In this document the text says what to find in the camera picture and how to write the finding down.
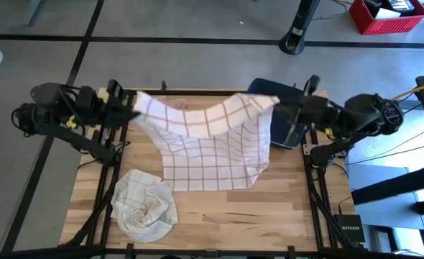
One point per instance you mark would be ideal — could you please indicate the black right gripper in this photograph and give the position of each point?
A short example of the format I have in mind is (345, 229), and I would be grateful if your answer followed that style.
(312, 111)

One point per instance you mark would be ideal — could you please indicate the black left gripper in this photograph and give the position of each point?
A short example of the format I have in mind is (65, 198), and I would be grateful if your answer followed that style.
(113, 111)

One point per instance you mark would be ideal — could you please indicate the plain pink towel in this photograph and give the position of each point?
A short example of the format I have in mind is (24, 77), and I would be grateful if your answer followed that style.
(176, 104)

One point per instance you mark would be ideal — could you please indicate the red-checked white towel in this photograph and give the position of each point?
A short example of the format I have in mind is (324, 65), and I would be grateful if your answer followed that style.
(205, 158)

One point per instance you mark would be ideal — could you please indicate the beige-checked white towel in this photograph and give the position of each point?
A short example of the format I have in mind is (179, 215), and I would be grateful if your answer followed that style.
(143, 208)

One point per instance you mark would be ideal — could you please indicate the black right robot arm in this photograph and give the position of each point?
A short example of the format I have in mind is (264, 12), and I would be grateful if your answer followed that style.
(363, 115)

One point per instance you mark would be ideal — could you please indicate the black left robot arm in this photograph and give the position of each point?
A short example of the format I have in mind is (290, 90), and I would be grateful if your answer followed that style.
(72, 138)

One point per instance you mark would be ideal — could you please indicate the navy fabric basket white band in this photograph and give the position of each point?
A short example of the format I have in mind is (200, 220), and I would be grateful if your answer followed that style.
(280, 133)

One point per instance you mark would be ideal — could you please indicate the black stand base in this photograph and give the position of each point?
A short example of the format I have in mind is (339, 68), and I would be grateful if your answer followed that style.
(298, 32)

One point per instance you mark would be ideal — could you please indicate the red plastic crate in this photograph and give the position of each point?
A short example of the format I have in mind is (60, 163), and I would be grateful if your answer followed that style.
(388, 25)

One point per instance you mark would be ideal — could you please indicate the white box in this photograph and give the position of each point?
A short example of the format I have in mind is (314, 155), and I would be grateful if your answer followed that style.
(386, 13)

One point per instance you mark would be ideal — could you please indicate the black metal cart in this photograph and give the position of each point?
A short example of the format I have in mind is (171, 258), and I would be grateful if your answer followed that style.
(395, 185)

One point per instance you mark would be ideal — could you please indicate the grey table leg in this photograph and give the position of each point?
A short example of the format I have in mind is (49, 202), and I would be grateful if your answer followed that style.
(32, 12)

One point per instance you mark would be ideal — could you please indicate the black metal table frame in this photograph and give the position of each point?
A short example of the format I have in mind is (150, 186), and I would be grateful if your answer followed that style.
(197, 92)

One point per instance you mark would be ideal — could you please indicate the black Netgear network switch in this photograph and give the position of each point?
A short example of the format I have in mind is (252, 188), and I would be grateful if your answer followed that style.
(349, 228)

